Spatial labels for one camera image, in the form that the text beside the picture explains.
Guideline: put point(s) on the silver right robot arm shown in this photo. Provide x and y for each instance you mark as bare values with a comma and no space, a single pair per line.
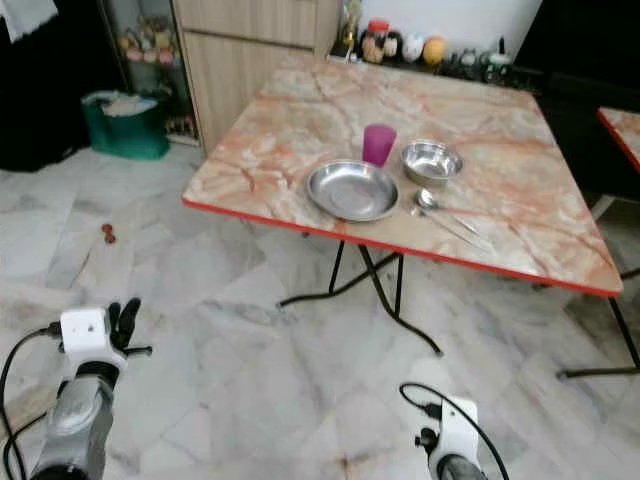
455,470

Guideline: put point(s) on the small red floor object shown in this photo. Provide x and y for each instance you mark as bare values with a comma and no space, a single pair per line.
108,233

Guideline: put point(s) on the black folding table legs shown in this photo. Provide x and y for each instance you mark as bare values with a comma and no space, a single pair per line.
375,285

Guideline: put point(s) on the green plastic bin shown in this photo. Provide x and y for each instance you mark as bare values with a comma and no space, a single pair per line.
125,128

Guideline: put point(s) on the stainless steel fork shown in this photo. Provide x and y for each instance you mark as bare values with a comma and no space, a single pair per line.
452,230

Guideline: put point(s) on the stainless steel spoon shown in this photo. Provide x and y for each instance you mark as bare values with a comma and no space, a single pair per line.
428,200

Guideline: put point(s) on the stainless steel plate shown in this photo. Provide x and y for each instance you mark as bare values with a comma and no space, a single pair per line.
352,190

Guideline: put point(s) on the glass display cabinet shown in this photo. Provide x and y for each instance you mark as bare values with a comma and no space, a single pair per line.
145,45

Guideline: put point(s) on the stainless steel bowl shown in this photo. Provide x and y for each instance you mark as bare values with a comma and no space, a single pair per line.
432,162

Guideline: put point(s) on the light wooden cabinet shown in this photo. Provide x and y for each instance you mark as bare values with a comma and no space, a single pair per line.
245,65

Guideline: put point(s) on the purple plastic cup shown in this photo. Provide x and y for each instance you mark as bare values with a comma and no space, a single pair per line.
379,146

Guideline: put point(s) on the white hanging cloth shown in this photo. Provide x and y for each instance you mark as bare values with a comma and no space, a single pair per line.
25,16

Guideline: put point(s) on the golden ornament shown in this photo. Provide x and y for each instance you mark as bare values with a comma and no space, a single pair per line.
350,27

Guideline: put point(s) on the red lid glass jar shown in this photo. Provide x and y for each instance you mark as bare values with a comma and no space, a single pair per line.
376,43

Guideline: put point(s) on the brown jar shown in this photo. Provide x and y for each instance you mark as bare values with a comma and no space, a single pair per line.
394,47

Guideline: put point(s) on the yellow egg ornament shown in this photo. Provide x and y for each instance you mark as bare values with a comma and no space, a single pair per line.
434,51

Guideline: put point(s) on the white egg ornament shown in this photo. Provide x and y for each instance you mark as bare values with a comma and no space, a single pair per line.
413,48

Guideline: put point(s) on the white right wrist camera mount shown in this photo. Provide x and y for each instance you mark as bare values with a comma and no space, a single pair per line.
458,430

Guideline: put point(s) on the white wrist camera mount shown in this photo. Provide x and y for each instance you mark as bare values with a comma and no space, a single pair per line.
88,332
458,430

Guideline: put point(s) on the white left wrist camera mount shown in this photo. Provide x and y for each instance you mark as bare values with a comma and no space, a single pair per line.
88,332

